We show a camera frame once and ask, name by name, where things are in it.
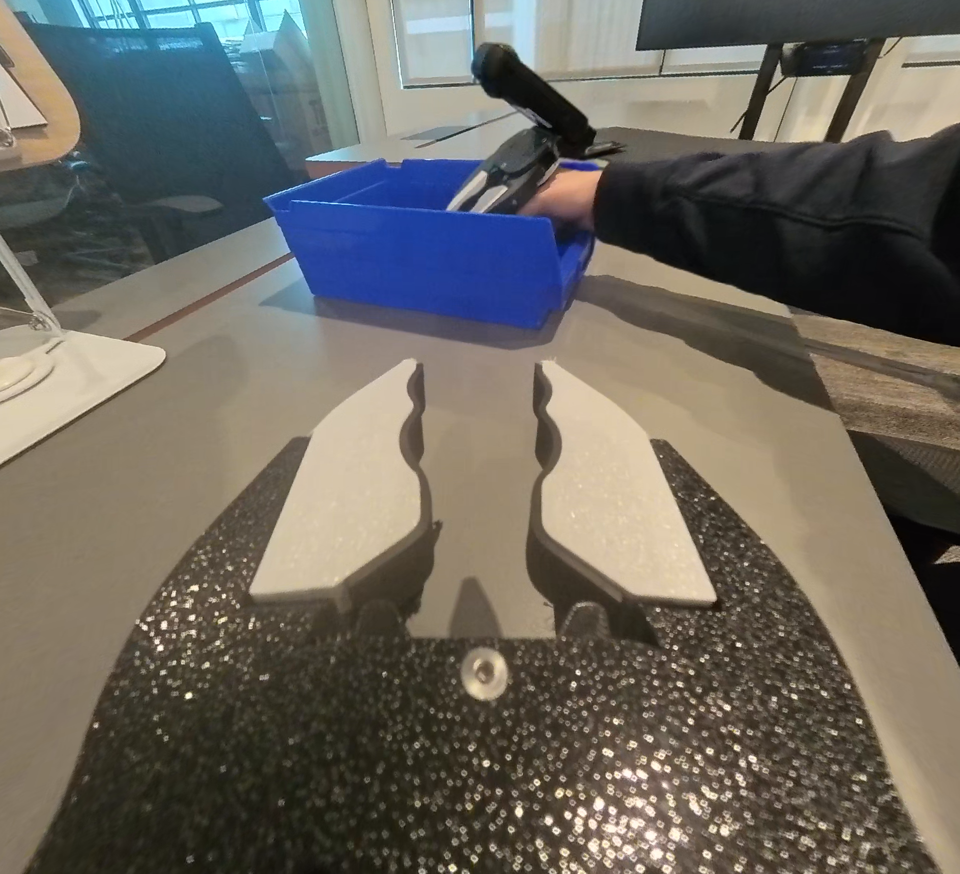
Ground black video bar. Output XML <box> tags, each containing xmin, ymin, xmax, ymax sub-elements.
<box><xmin>780</xmin><ymin>40</ymin><xmax>873</xmax><ymax>77</ymax></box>

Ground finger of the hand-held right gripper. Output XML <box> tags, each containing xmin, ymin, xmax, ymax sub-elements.
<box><xmin>446</xmin><ymin>165</ymin><xmax>490</xmax><ymax>213</ymax></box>

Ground printed instruction sheet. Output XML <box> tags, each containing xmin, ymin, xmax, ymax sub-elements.
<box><xmin>0</xmin><ymin>60</ymin><xmax>51</xmax><ymax>134</ymax></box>

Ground person's right hand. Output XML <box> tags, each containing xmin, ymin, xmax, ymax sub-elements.
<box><xmin>517</xmin><ymin>168</ymin><xmax>603</xmax><ymax>235</ymax></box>

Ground person's right forearm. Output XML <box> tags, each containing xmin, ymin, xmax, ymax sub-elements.
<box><xmin>592</xmin><ymin>124</ymin><xmax>960</xmax><ymax>346</ymax></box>

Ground blue plastic bin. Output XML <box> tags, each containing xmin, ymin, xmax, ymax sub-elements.
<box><xmin>262</xmin><ymin>158</ymin><xmax>597</xmax><ymax>329</ymax></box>

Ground cardboard box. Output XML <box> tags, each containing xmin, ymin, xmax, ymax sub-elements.
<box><xmin>240</xmin><ymin>10</ymin><xmax>333</xmax><ymax>157</ymax></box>

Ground black mesh office chair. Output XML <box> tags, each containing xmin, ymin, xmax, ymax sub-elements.
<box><xmin>21</xmin><ymin>21</ymin><xmax>301</xmax><ymax>264</ymax></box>

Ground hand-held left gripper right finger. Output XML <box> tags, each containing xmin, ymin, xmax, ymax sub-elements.
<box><xmin>527</xmin><ymin>358</ymin><xmax>719</xmax><ymax>611</ymax></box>

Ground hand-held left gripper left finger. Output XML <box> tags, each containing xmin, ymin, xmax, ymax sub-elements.
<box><xmin>249</xmin><ymin>358</ymin><xmax>440</xmax><ymax>613</ymax></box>

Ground black display stand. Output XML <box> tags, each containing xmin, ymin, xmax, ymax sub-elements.
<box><xmin>738</xmin><ymin>38</ymin><xmax>901</xmax><ymax>142</ymax></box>

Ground instruction sheet on white stand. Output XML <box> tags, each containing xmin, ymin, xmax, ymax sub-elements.
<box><xmin>0</xmin><ymin>0</ymin><xmax>166</xmax><ymax>466</ymax></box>

